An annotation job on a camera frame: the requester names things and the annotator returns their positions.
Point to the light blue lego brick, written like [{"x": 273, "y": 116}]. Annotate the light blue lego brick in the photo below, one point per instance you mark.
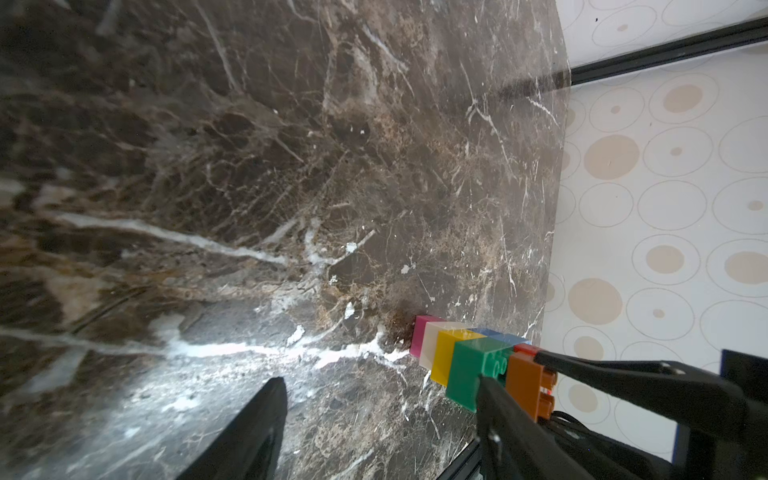
[{"x": 511, "y": 339}]

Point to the orange lego brick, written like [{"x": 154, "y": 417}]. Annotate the orange lego brick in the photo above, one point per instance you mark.
[{"x": 530, "y": 385}]

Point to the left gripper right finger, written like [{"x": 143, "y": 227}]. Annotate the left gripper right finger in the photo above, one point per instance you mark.
[{"x": 512, "y": 445}]

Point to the yellow lego brick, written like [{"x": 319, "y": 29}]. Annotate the yellow lego brick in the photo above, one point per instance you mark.
[{"x": 446, "y": 341}]

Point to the red lego brick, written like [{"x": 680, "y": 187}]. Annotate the red lego brick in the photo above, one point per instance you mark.
[{"x": 526, "y": 349}]

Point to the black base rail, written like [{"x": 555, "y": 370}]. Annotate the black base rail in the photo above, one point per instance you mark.
[{"x": 466, "y": 466}]

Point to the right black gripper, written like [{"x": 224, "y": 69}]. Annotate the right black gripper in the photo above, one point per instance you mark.
[{"x": 722, "y": 417}]

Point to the pink lego brick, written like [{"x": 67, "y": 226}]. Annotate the pink lego brick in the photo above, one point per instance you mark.
[{"x": 421, "y": 321}]

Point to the green lego brick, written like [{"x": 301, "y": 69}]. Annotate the green lego brick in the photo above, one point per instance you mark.
[{"x": 472, "y": 360}]

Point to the dark blue lego brick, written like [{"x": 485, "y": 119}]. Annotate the dark blue lego brick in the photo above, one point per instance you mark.
[{"x": 485, "y": 331}]

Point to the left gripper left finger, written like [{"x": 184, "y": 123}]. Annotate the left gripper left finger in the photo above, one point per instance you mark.
[{"x": 249, "y": 446}]

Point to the white lego brick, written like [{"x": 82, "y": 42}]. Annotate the white lego brick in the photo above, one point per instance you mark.
[{"x": 429, "y": 341}]

